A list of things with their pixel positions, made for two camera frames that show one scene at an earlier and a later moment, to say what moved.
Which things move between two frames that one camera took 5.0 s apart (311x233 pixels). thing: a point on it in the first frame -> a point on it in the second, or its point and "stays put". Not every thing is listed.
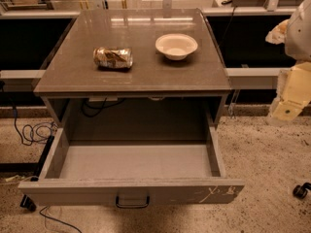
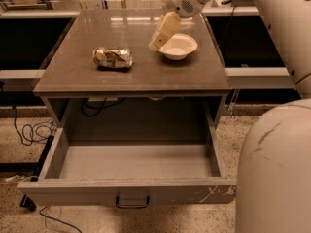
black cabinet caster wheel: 27,202 stays put
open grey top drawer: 96,172 stays put
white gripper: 299,36 -> 182,2
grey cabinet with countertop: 155,91 stays put
